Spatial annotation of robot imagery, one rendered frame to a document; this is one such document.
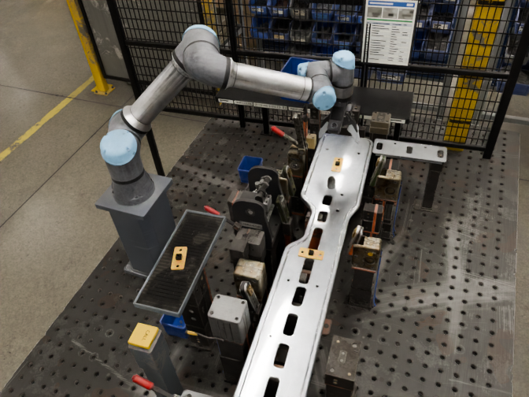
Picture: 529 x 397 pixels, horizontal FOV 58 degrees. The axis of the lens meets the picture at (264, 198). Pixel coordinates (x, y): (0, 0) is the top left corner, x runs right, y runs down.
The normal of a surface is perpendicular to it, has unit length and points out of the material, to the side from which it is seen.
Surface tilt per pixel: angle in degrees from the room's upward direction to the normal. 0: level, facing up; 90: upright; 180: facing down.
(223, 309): 0
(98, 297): 0
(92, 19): 90
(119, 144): 8
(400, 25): 90
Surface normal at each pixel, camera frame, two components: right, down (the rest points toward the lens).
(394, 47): -0.29, 0.68
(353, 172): -0.07, -0.71
